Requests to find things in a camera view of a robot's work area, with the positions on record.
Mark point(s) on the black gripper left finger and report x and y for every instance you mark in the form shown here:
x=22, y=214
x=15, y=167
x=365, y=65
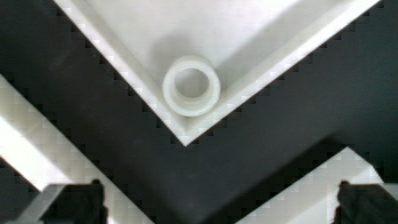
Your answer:
x=68, y=204

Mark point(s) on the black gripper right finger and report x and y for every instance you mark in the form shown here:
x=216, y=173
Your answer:
x=367, y=204

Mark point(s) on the white square tabletop panel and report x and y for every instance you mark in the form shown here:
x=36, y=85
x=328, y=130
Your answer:
x=202, y=50

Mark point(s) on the white L-shaped obstacle wall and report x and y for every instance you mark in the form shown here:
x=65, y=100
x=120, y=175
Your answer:
x=45, y=157

